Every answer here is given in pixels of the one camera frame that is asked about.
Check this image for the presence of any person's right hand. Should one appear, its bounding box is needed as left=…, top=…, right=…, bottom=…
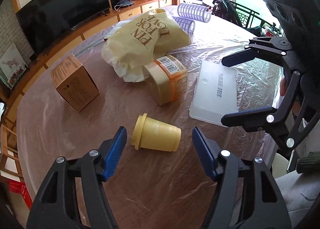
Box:
left=280, top=78, right=300, bottom=116

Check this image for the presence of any small wooden side table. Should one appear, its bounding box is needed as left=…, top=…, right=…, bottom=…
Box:
left=1, top=124, right=24, bottom=182

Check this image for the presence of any white flat plastic lid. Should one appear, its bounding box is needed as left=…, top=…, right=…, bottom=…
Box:
left=189, top=61, right=238, bottom=126

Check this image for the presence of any black stroller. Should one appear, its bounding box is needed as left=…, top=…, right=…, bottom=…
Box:
left=212, top=0, right=243, bottom=27

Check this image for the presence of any wooden tv cabinet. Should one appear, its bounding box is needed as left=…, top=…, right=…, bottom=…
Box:
left=2, top=0, right=175, bottom=128

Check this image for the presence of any orange labelled round tub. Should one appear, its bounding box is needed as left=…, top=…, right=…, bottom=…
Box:
left=142, top=54, right=188, bottom=106

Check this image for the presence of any red plastic crate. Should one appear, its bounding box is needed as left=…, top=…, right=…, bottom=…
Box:
left=8, top=180, right=33, bottom=210

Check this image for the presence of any yellow plastic cup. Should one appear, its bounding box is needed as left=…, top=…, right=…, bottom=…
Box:
left=131, top=113, right=181, bottom=152

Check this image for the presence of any yellow paper bag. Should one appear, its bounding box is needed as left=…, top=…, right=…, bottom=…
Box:
left=101, top=9, right=191, bottom=82

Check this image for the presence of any black flat screen television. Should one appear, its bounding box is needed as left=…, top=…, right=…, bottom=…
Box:
left=16, top=0, right=110, bottom=54

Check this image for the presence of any brown cardboard box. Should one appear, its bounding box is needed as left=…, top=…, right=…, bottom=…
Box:
left=50, top=54, right=99, bottom=113

